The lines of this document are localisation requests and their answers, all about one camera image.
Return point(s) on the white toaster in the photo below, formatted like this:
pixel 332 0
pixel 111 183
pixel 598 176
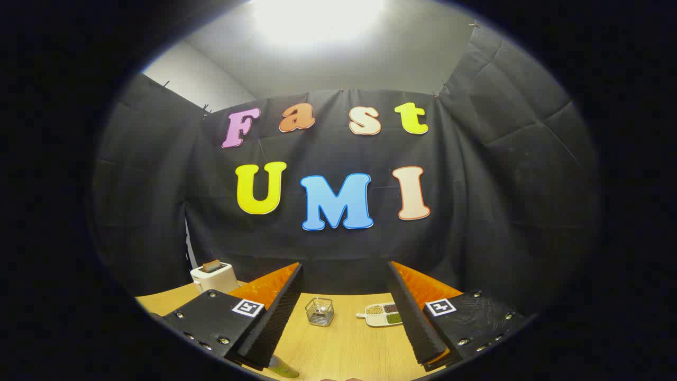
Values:
pixel 219 279

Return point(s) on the white divided dish with beans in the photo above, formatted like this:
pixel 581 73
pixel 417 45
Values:
pixel 382 315

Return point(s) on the toasted bread slice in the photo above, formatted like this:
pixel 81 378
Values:
pixel 210 265

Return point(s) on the silver juice bottle green label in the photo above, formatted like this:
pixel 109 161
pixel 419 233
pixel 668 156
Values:
pixel 285 370

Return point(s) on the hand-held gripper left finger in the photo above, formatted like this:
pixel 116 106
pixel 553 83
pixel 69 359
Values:
pixel 275 312

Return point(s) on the wooden table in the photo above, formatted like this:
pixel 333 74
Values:
pixel 344 349

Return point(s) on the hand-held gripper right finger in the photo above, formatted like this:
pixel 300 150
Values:
pixel 415 317

